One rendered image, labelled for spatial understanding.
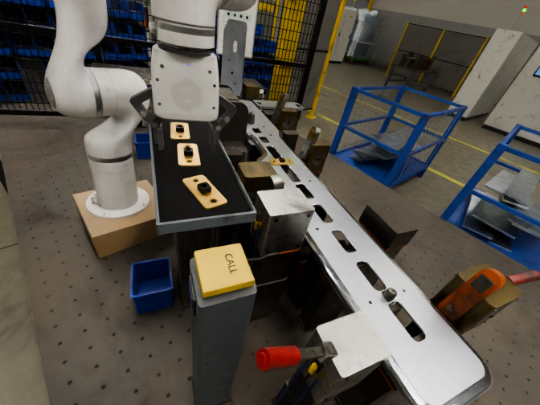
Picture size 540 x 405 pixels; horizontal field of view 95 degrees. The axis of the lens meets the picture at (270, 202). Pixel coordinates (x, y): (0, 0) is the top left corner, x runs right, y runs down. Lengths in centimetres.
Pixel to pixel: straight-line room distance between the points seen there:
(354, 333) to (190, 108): 43
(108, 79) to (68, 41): 10
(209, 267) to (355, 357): 23
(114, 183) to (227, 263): 65
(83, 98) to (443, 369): 92
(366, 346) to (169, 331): 52
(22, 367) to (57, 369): 88
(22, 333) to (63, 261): 83
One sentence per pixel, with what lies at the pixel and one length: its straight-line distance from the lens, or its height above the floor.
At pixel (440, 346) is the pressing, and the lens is 58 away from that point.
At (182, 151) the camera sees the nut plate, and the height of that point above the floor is 116.
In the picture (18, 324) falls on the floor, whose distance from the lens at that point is 181.
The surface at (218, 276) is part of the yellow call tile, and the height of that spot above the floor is 116.
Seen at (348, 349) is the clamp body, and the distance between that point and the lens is 41.
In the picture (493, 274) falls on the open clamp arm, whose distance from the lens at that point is 62.
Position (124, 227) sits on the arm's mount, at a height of 79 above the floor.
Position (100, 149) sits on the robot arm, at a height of 102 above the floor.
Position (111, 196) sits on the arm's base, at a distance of 93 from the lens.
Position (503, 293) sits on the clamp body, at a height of 106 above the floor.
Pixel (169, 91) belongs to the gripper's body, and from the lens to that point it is 44.
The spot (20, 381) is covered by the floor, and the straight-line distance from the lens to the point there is 166.
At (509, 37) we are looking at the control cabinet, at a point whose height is 187.
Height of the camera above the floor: 140
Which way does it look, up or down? 37 degrees down
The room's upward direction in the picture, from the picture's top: 13 degrees clockwise
